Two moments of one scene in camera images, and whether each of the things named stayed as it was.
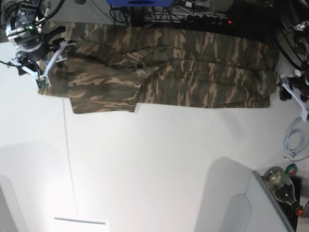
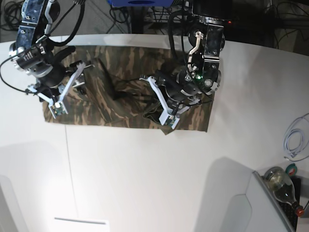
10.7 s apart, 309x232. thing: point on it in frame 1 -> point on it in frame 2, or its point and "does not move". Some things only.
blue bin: (140, 3) does not move
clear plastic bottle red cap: (280, 183) does not move
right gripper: (300, 84) -> (180, 88)
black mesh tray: (288, 209) does not move
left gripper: (33, 45) -> (53, 80)
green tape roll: (291, 169) does not move
